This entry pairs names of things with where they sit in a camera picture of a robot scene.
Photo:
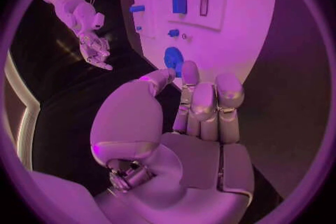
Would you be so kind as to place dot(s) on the blue gear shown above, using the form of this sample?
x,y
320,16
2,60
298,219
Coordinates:
x,y
173,61

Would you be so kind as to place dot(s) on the white task board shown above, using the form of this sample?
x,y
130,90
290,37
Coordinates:
x,y
210,18

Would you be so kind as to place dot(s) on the blue peg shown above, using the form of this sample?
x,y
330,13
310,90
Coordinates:
x,y
137,8

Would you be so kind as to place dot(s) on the blue plug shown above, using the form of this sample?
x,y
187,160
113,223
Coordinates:
x,y
173,33

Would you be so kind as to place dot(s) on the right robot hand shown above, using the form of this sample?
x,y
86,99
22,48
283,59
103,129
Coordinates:
x,y
95,51

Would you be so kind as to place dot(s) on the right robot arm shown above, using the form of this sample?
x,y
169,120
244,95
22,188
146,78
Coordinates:
x,y
70,5

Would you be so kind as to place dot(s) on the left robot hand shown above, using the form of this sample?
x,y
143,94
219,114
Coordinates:
x,y
199,165

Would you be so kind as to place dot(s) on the blue block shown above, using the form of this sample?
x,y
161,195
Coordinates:
x,y
179,5

